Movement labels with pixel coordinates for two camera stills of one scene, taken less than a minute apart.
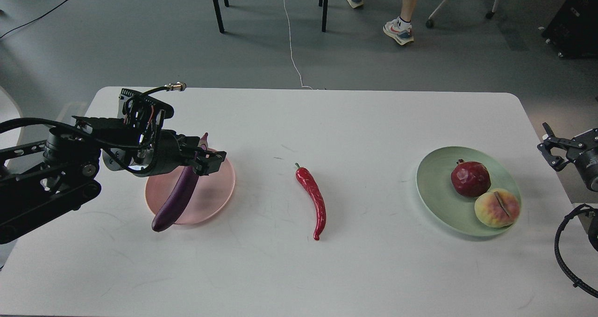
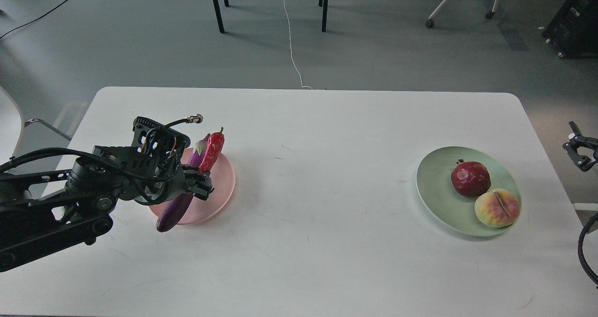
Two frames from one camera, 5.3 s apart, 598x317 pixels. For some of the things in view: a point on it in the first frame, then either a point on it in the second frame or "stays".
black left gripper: (175, 150) → (161, 180)
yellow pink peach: (498, 209) stays
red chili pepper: (306, 178) → (215, 144)
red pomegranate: (470, 178) stays
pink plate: (210, 194) stays
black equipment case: (573, 32) stays
